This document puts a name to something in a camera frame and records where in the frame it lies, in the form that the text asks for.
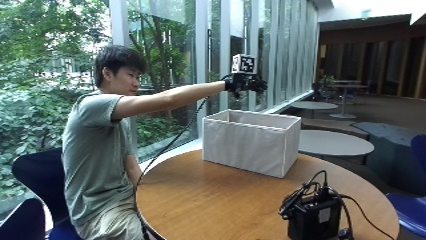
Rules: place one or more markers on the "tall round bistro table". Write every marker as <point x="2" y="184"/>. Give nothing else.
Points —
<point x="346" y="96"/>

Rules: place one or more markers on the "white marker cube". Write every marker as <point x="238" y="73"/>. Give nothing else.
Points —
<point x="243" y="63"/>

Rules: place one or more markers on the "white fabric storage box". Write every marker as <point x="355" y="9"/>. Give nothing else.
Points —
<point x="250" y="143"/>

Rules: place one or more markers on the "black electronics box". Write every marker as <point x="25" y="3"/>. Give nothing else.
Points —
<point x="314" y="216"/>

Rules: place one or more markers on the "dark blue chair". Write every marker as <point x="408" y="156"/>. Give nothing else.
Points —
<point x="41" y="180"/>
<point x="412" y="200"/>
<point x="21" y="221"/>

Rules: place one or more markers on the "grey upholstered bench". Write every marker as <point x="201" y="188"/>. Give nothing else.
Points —
<point x="390" y="146"/>

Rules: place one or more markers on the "dark background chair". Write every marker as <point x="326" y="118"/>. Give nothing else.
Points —
<point x="316" y="91"/>

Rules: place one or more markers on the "the person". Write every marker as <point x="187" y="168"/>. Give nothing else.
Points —
<point x="93" y="156"/>

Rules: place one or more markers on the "round white side table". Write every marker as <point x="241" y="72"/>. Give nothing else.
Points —
<point x="314" y="106"/>
<point x="334" y="142"/>

